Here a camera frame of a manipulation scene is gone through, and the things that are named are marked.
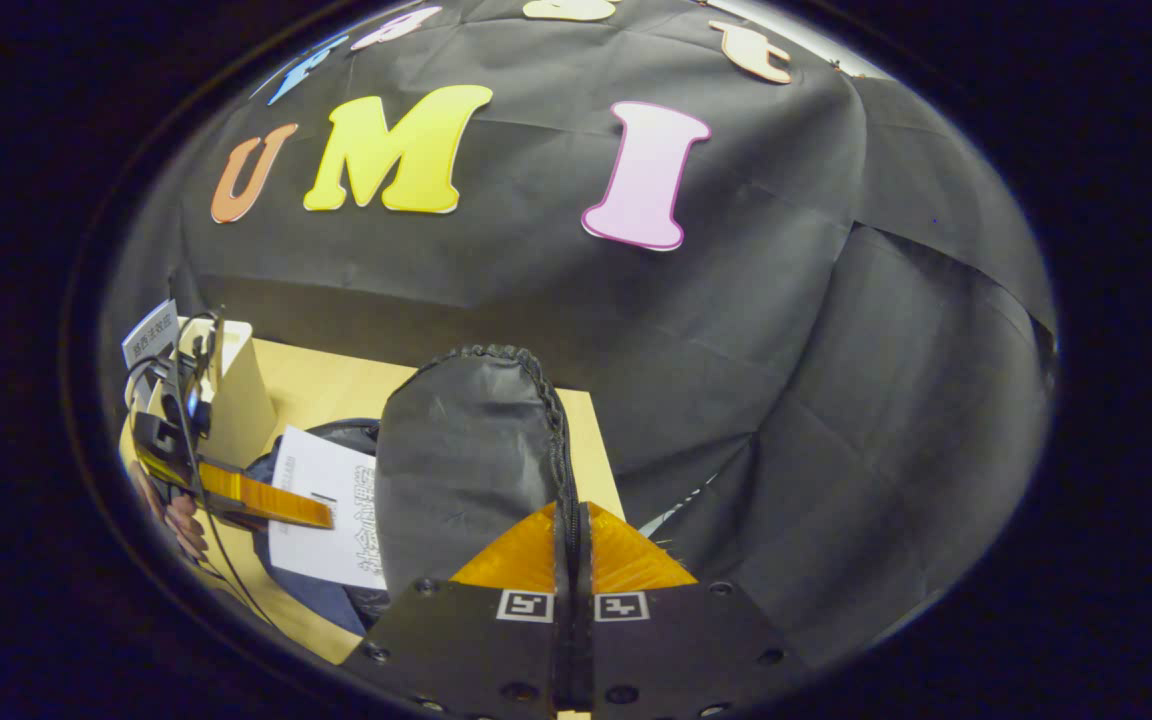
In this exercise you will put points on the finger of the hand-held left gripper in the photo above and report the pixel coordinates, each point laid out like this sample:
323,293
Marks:
266,497

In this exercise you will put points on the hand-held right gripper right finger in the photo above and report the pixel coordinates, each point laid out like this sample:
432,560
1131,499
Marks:
676,650

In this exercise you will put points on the black backdrop cloth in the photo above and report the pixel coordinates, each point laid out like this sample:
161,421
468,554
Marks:
736,350

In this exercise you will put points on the cream plastic bookshelf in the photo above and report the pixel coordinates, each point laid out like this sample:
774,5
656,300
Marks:
236,410

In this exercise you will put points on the white book with plain cover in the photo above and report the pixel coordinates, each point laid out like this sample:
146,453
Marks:
326,560

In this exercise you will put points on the blue and black schoolbag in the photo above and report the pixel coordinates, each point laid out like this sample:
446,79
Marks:
466,470

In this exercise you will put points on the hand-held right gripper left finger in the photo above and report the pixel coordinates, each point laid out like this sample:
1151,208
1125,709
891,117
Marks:
466,640

